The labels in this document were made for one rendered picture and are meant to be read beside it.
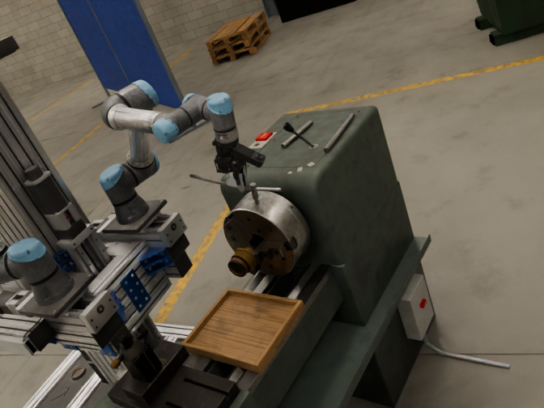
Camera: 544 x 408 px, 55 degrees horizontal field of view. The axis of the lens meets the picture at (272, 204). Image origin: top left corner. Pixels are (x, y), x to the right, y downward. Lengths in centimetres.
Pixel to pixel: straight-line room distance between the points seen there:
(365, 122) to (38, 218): 137
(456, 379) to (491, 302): 52
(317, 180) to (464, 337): 133
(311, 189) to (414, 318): 93
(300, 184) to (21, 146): 111
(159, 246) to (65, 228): 40
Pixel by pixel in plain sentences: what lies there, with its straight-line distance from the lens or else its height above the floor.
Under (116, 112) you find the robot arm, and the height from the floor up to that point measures 168.
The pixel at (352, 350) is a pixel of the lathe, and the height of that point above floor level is 54.
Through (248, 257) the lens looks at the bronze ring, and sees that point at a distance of 186.
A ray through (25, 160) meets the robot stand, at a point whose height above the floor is 159.
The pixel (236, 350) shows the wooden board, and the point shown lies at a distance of 187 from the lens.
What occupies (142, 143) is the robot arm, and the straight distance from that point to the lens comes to 223.
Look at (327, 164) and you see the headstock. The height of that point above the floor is 125.
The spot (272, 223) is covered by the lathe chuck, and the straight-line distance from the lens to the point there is 183.
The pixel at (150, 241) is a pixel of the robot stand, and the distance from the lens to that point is 237.
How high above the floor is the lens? 210
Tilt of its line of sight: 28 degrees down
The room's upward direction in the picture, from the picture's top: 23 degrees counter-clockwise
